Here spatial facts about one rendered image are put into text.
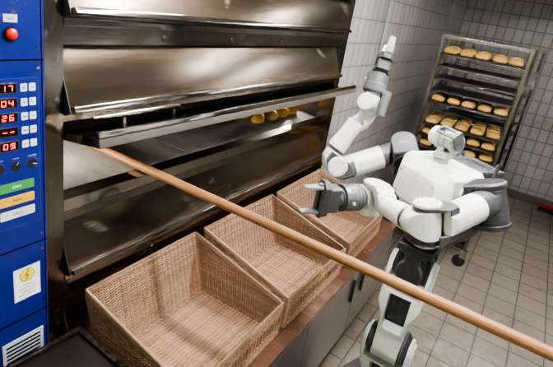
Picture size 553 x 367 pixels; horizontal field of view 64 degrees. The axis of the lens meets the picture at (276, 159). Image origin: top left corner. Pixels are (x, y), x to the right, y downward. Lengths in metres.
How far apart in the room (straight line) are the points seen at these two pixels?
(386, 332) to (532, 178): 4.57
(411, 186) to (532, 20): 4.59
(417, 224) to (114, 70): 0.98
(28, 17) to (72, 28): 0.14
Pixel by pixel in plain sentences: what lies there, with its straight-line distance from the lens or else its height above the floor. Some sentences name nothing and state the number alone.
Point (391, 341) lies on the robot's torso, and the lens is 1.90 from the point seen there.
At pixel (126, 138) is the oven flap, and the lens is 1.31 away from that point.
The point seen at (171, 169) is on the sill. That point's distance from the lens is 1.72.
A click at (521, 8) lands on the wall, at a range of 6.06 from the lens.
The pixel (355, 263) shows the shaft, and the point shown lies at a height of 1.20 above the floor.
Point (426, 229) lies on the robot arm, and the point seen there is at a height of 1.31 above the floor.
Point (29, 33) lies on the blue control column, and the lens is 1.23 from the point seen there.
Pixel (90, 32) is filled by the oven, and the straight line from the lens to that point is 1.36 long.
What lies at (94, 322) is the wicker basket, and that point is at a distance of 1.67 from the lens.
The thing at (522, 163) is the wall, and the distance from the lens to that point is 6.18.
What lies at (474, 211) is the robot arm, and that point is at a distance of 1.38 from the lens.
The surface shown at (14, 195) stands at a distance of 1.32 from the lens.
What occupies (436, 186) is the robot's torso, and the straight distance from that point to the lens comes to 1.53.
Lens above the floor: 1.83
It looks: 20 degrees down
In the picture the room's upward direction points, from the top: 10 degrees clockwise
